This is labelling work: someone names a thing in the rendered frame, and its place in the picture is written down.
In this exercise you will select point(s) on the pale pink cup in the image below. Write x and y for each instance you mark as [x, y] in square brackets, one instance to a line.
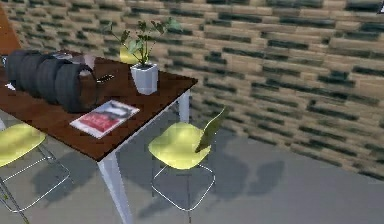
[89, 60]

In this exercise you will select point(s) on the small black remote control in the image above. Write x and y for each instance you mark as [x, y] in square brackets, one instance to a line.
[105, 78]

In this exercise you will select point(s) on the green plant in white pot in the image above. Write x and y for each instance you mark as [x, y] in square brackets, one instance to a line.
[145, 78]

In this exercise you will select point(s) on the brown table with white legs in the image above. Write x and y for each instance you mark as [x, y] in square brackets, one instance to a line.
[50, 123]

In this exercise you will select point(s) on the red and white magazine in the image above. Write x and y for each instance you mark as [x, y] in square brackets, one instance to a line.
[103, 119]

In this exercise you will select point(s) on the dark grey ribbed roll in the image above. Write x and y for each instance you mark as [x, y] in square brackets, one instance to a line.
[50, 80]

